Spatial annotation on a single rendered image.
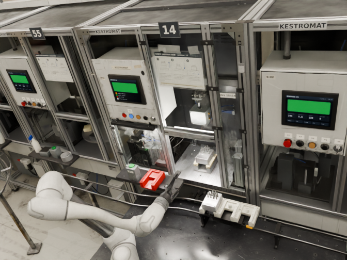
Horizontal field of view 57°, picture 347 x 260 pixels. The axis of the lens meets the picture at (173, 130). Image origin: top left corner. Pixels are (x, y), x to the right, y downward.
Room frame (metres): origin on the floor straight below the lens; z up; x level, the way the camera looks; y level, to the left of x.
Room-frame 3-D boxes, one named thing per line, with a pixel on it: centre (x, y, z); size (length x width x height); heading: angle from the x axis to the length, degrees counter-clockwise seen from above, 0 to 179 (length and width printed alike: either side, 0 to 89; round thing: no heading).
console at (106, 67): (2.03, 0.20, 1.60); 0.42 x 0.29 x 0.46; 56
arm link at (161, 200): (1.34, 0.16, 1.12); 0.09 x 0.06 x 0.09; 56
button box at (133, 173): (1.89, 0.36, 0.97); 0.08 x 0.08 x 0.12; 56
